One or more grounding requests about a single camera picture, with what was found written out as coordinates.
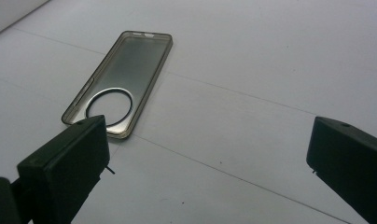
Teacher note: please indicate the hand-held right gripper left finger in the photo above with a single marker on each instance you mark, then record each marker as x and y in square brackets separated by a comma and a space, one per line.
[65, 165]

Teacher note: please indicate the white table cover board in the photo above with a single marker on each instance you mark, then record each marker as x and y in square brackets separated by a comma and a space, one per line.
[239, 124]

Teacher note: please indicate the transparent grey phone case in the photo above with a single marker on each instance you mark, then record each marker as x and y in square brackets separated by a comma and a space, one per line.
[136, 62]

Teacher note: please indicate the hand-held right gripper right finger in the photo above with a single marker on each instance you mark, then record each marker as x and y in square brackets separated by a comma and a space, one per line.
[351, 161]

